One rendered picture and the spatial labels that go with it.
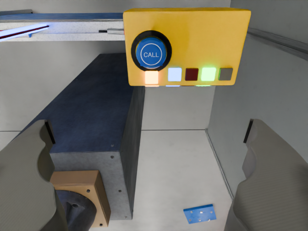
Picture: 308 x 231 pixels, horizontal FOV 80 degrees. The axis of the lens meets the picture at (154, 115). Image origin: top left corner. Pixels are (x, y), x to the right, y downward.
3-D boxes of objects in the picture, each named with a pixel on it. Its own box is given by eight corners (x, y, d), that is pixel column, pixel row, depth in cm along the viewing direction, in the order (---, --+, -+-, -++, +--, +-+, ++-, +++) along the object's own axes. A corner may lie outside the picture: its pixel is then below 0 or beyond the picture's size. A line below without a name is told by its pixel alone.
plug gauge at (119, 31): (133, 29, 42) (98, 28, 42) (133, 35, 43) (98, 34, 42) (134, 29, 43) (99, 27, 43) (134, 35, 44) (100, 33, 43)
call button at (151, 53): (166, 35, 25) (167, 38, 23) (165, 65, 27) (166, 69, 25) (135, 36, 25) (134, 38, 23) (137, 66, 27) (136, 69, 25)
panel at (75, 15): (163, 12, 106) (174, 25, 50) (163, 13, 106) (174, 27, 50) (20, 13, 106) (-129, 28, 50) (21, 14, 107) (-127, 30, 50)
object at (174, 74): (181, 67, 26) (181, 68, 26) (180, 79, 27) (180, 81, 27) (168, 67, 26) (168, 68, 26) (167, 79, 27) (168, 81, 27)
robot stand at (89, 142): (145, 91, 145) (132, 220, 60) (107, 92, 146) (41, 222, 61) (142, 52, 129) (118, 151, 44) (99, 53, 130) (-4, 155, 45)
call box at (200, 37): (225, 6, 31) (254, 9, 22) (215, 65, 37) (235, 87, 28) (130, 7, 31) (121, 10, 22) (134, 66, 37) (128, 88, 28)
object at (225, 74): (232, 67, 26) (233, 68, 26) (229, 79, 27) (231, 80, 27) (219, 67, 26) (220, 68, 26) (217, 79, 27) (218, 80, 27)
